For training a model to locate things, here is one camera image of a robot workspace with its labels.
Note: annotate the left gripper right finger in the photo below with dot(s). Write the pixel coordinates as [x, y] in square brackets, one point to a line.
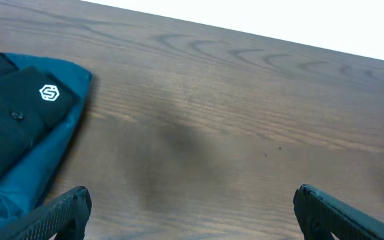
[321, 216]

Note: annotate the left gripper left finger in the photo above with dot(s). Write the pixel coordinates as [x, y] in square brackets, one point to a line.
[65, 217]

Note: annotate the folded blue denim garment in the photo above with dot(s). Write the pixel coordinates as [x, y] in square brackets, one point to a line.
[25, 186]

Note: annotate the black t-shirt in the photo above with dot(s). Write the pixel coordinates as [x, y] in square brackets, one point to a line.
[32, 102]

